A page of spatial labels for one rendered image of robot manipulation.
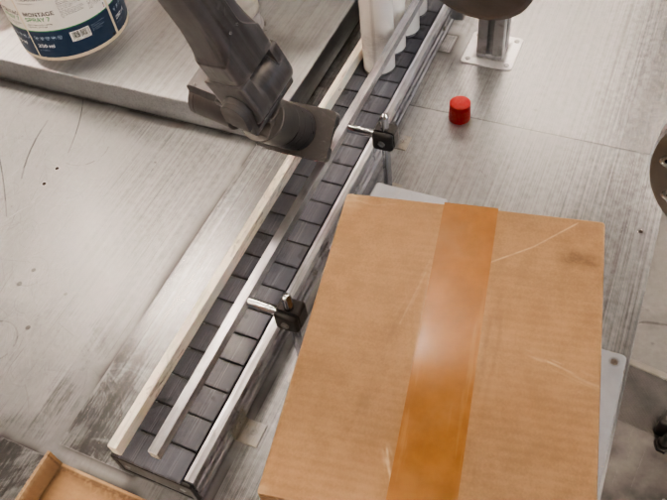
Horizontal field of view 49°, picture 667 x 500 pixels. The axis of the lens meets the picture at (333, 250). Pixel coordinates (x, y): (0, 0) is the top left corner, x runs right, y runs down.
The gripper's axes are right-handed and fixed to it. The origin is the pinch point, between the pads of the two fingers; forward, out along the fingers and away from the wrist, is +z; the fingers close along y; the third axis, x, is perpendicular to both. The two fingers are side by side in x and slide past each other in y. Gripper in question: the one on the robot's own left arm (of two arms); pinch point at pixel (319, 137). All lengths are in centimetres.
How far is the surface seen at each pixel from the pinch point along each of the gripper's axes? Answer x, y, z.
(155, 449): 35.4, -3.8, -33.3
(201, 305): 23.8, 3.0, -17.2
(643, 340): 26, -58, 99
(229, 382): 31.2, -3.8, -19.0
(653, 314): 20, -59, 105
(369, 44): -16.1, 0.5, 12.7
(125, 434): 37.4, 2.7, -28.5
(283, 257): 16.8, -1.8, -6.8
